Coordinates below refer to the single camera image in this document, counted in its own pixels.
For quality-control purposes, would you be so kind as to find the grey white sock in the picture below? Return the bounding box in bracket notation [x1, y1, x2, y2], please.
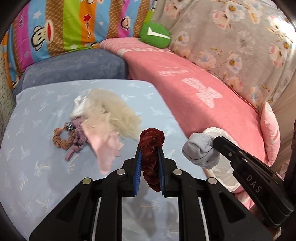
[182, 133, 220, 170]

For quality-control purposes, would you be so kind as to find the dark red velvet scrunchie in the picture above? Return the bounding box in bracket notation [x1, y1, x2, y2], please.
[138, 128, 165, 192]

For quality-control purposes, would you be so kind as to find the white lined trash bin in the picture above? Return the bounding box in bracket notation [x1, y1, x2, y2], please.
[203, 127, 242, 193]

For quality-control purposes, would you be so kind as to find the small pink cartoon pillow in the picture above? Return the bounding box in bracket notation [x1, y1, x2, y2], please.
[260, 102, 280, 166]

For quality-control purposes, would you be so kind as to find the light pink cloth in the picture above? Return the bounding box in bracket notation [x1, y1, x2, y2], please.
[81, 113, 123, 175]

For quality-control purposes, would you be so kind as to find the pink towel blanket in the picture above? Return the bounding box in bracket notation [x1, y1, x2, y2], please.
[99, 37, 270, 209]

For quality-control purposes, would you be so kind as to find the white cloth under fur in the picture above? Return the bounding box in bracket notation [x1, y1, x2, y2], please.
[70, 95, 88, 120]

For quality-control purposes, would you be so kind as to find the cream fluffy fur piece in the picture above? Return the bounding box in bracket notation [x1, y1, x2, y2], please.
[81, 88, 142, 140]

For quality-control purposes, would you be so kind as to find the grey floral quilt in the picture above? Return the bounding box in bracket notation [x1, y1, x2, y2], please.
[152, 0, 295, 110]

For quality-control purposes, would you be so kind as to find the dark blue plush pillow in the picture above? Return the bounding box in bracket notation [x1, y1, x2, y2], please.
[13, 49, 128, 97]

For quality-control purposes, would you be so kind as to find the green round check-mark cushion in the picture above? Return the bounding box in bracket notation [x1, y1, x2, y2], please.
[139, 22, 171, 49]

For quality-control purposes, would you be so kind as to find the colourful striped monkey quilt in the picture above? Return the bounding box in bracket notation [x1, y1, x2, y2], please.
[3, 0, 154, 89]

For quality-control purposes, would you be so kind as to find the brown braided hair tie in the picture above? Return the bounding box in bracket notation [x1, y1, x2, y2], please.
[52, 127, 76, 151]

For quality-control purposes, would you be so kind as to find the mauve ribbon hair tie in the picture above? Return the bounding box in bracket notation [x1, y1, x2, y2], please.
[65, 117, 88, 162]

